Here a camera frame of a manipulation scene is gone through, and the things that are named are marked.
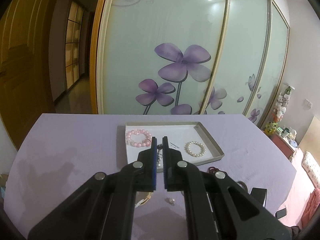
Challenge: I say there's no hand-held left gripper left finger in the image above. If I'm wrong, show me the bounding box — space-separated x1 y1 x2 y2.
27 136 158 240

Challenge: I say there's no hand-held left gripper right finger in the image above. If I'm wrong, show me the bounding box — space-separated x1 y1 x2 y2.
162 136 293 240

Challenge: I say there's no white shallow cardboard tray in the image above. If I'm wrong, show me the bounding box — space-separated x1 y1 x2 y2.
117 121 224 168

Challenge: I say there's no dark red bead bracelet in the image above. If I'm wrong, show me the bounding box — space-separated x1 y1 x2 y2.
206 166 227 174

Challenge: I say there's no pink blanket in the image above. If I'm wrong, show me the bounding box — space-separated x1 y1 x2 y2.
301 187 320 228

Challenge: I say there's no pink dresser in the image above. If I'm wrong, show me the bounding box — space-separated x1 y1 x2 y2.
271 127 300 160

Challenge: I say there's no pink patterned pillow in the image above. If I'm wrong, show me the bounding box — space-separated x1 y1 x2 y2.
301 151 320 188

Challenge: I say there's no beige bed headboard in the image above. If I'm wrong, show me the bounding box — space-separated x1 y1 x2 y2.
297 116 320 160

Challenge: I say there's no purple table cloth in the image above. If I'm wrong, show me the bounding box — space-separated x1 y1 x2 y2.
5 113 298 240

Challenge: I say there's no plush toy tower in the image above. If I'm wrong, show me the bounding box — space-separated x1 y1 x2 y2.
265 82 295 135

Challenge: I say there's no large-flower wardrobe sliding door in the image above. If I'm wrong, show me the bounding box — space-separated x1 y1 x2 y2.
96 0 230 115

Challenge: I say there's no butterfly print wardrobe sliding door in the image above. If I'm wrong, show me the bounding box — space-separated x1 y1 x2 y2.
244 2 290 128

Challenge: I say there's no small-flower wardrobe sliding door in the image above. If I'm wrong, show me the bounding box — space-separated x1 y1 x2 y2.
200 0 272 117

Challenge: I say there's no wooden lattice glass door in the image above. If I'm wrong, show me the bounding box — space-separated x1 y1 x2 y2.
64 1 84 90

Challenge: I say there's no brown wooden door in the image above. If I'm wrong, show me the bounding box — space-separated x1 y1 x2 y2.
0 0 60 150

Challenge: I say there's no white pearl bracelet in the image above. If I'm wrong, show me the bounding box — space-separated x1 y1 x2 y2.
184 141 206 158

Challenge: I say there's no pink bead bracelet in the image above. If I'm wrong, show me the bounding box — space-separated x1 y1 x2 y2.
126 129 153 148

